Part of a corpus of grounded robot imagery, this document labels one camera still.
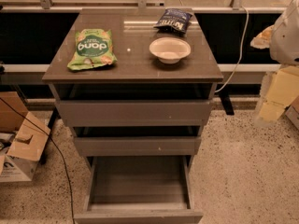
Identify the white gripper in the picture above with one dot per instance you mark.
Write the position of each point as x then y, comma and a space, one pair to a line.
286, 40

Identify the green rice chip bag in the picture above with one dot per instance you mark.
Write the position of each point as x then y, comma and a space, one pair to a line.
93, 49

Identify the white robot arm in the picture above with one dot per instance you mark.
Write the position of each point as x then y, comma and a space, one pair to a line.
284, 45

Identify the blue chip bag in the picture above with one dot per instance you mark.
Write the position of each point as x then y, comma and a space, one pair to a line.
174, 19

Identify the grey drawer cabinet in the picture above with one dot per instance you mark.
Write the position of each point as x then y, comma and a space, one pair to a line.
132, 32

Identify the grey top drawer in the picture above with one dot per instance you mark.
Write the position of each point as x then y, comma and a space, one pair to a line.
129, 105

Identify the grey bottom drawer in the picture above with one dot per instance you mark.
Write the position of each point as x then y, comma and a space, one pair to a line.
139, 190

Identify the cardboard box at right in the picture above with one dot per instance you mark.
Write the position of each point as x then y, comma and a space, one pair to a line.
292, 113

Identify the white paper bowl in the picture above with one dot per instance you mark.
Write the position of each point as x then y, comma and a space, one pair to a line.
169, 49

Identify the open cardboard box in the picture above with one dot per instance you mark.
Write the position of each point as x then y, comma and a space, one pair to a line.
23, 139

